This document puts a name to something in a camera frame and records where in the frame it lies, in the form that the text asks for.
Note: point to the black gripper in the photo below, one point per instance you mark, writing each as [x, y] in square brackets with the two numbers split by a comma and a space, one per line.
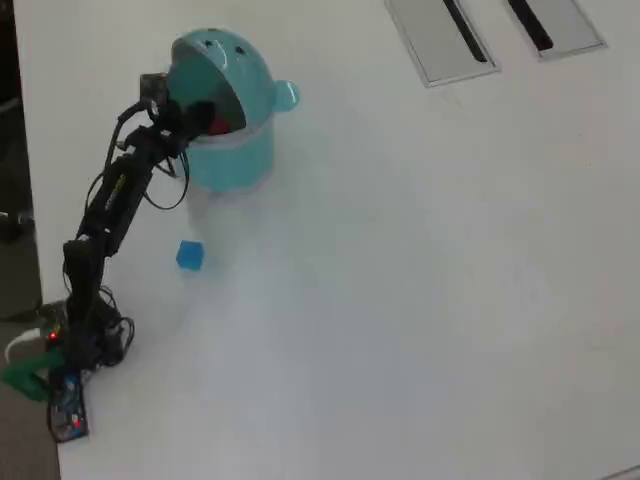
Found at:
[167, 122]

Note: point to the red lego block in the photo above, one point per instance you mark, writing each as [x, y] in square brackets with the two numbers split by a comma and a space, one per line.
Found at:
[220, 127]

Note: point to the blue lego block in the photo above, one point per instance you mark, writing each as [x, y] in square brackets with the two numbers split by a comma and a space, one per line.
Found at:
[190, 256]

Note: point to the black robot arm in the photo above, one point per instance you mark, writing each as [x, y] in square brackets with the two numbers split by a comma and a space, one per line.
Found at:
[112, 200]

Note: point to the teal bin with domed lid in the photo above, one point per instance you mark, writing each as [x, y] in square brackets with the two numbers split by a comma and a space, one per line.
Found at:
[235, 155]

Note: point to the grey adapter with red light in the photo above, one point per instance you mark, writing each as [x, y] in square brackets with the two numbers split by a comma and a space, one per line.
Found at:
[50, 312]

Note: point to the green table clamp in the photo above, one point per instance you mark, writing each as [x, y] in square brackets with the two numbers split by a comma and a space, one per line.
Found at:
[22, 372]

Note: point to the blue controller circuit board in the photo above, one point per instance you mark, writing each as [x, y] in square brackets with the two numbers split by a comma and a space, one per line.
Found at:
[70, 415]

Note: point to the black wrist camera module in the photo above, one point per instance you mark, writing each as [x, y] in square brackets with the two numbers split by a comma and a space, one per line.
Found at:
[154, 87]

